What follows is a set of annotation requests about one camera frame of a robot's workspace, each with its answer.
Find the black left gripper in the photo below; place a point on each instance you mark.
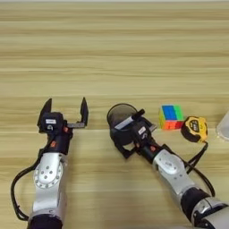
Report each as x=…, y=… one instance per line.
x=61, y=141

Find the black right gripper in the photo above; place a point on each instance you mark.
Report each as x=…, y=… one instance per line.
x=146, y=146

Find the black mesh pen cup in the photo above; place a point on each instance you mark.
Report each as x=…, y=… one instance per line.
x=122, y=134

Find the black and white marker pen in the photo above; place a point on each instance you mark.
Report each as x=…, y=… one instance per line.
x=128, y=120

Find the colourful puzzle cube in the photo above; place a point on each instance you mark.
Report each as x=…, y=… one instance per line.
x=171, y=117

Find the clear bottle with red cap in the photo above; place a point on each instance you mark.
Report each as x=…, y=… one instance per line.
x=223, y=126

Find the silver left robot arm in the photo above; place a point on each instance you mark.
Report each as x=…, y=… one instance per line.
x=49, y=179

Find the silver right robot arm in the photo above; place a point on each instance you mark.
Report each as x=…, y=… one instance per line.
x=176, y=173

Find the right gripper labelled black box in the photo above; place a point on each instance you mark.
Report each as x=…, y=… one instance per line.
x=142, y=130

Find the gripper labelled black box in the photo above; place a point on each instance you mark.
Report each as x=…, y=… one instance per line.
x=142, y=130
x=51, y=122

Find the left gripper labelled black box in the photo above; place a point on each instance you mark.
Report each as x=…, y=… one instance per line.
x=51, y=122

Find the yellow black tape measure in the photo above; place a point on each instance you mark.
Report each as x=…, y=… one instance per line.
x=195, y=128

